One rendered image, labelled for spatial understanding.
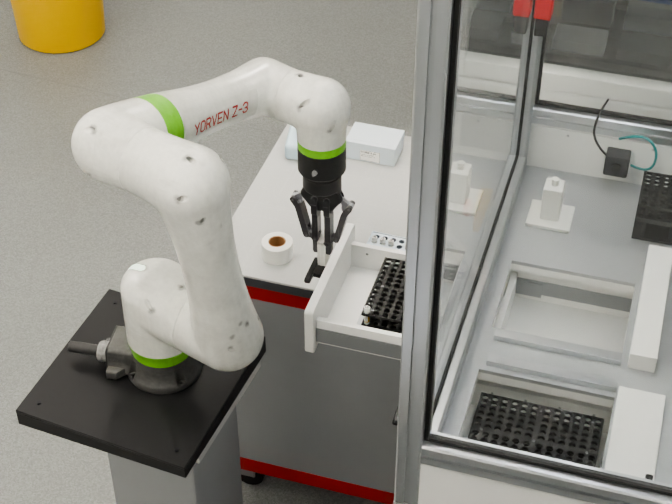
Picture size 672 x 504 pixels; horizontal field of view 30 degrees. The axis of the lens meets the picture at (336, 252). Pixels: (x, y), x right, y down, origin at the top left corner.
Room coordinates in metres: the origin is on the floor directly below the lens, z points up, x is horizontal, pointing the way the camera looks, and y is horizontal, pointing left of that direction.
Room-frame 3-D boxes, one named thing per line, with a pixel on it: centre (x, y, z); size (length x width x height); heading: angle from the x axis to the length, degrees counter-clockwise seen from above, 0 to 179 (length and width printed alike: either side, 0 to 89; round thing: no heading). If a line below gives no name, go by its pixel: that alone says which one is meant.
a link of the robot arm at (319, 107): (1.94, 0.03, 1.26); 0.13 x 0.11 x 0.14; 57
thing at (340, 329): (1.84, -0.19, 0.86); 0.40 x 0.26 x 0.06; 73
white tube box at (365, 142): (2.52, -0.09, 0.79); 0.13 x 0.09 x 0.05; 73
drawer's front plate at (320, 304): (1.90, 0.01, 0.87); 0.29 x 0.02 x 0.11; 163
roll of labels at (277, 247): (2.13, 0.13, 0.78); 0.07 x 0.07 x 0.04
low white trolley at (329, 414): (2.30, -0.07, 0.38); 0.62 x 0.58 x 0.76; 163
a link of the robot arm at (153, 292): (1.73, 0.32, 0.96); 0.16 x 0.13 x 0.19; 56
